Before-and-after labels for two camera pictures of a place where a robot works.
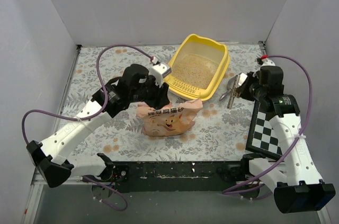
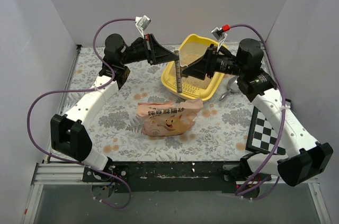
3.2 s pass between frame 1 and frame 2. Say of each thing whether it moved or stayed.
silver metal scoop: stayed
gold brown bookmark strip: moved
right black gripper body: moved
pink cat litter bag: stayed
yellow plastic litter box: stayed
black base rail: stayed
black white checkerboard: stayed
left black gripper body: moved
